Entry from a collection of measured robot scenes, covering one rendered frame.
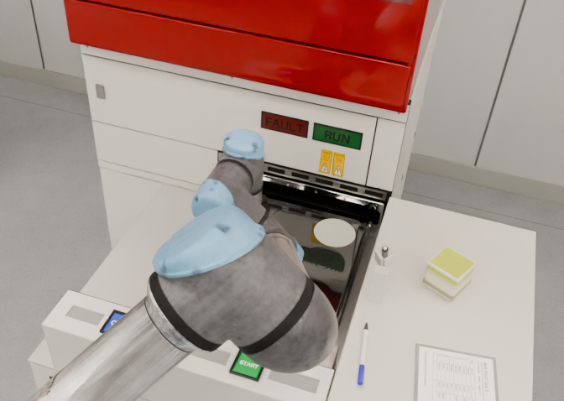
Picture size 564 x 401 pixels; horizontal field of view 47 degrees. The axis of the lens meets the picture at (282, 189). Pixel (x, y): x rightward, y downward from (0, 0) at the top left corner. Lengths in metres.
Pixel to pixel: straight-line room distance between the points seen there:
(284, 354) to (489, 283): 0.78
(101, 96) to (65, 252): 1.23
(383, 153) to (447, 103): 1.64
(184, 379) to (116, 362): 0.49
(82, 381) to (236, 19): 0.87
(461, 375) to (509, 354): 0.12
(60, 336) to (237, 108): 0.66
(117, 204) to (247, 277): 1.30
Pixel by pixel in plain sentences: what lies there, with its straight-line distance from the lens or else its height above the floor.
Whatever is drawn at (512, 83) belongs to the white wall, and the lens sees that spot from 3.09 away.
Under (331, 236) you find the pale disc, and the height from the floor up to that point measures 0.90.
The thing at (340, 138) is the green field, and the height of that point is 1.10.
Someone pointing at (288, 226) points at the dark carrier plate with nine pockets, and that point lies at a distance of 1.58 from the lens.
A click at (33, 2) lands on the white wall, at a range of 3.79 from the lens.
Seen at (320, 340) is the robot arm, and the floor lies 1.36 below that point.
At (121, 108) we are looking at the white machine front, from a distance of 1.75.
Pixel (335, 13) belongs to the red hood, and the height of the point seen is 1.42.
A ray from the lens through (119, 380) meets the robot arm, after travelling 0.78.
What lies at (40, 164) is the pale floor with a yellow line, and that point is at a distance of 3.37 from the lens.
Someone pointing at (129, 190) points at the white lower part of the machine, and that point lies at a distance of 1.91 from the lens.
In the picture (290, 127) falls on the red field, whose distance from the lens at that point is 1.56.
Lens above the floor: 1.96
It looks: 39 degrees down
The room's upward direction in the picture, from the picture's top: 4 degrees clockwise
